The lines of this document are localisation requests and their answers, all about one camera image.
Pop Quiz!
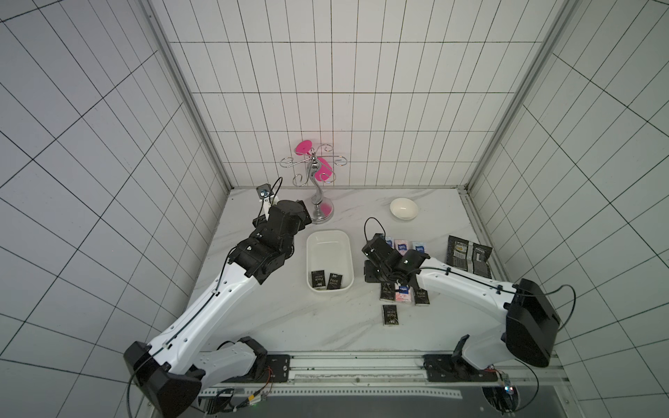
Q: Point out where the black tissue pack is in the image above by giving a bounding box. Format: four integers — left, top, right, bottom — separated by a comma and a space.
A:
382, 305, 399, 326
327, 273, 343, 290
414, 289, 430, 306
380, 283, 395, 302

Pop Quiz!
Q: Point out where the white storage box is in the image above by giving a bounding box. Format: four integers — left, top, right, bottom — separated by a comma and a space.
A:
306, 230, 355, 294

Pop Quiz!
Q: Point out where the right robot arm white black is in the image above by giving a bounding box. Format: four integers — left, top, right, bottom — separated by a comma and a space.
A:
362, 233, 562, 370

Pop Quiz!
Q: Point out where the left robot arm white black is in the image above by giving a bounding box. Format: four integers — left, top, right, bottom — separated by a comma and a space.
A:
124, 200, 312, 417

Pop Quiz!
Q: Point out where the chrome cup holder stand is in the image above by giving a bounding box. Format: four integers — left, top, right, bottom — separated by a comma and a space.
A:
280, 143, 348, 224

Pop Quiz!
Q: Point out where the pink cup lower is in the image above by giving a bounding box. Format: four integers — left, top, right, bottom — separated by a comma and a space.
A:
315, 157, 334, 183

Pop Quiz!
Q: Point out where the pink cup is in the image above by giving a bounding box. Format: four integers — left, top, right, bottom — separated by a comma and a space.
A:
294, 140, 313, 156
315, 157, 334, 183

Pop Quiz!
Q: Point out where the white ceramic bowl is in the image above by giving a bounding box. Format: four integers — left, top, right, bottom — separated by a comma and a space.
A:
390, 198, 420, 221

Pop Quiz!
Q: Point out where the pink cup upper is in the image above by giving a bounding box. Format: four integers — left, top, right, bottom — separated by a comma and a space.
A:
294, 140, 313, 156

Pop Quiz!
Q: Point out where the black snack bag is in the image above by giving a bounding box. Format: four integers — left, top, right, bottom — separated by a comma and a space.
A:
446, 235, 471, 273
470, 243, 492, 279

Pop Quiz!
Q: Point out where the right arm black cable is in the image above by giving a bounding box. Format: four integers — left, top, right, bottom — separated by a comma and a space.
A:
362, 216, 578, 414

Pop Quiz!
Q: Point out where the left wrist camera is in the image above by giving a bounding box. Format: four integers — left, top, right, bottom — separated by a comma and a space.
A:
256, 184, 273, 200

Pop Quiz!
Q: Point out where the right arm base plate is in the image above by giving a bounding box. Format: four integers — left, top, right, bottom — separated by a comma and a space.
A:
423, 355, 498, 383

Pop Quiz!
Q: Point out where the aluminium mounting rail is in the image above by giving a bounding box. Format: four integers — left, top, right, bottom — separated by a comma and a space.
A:
200, 351, 575, 405

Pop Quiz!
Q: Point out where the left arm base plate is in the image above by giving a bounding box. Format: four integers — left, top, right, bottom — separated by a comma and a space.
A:
225, 355, 292, 383

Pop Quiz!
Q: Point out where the left base cable bundle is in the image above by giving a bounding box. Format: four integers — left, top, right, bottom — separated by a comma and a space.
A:
200, 365, 275, 414

